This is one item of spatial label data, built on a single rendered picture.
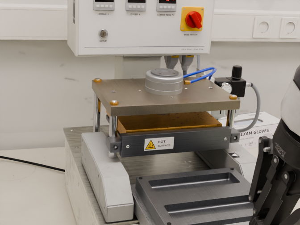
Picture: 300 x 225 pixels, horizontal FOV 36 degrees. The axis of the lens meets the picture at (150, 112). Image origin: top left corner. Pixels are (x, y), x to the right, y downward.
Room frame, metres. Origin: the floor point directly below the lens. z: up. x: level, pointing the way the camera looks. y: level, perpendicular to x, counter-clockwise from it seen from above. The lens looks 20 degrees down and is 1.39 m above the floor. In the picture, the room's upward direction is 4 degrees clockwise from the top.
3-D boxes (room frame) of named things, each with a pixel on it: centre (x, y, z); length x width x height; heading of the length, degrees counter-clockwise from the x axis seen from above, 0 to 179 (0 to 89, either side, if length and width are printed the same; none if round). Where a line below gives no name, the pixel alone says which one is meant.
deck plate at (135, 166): (0.96, -0.01, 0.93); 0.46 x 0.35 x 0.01; 19
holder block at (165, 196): (0.70, -0.10, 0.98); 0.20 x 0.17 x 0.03; 109
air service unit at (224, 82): (1.12, -0.19, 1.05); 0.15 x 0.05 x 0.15; 109
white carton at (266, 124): (1.43, -0.33, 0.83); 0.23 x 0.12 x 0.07; 118
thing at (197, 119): (0.93, -0.03, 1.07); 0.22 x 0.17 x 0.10; 109
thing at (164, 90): (0.96, -0.03, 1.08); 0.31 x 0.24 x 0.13; 109
